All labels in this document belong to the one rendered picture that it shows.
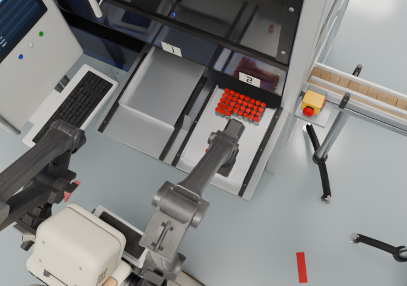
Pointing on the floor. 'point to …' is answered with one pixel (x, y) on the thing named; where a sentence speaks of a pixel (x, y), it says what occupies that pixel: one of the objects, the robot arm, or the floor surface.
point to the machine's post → (301, 57)
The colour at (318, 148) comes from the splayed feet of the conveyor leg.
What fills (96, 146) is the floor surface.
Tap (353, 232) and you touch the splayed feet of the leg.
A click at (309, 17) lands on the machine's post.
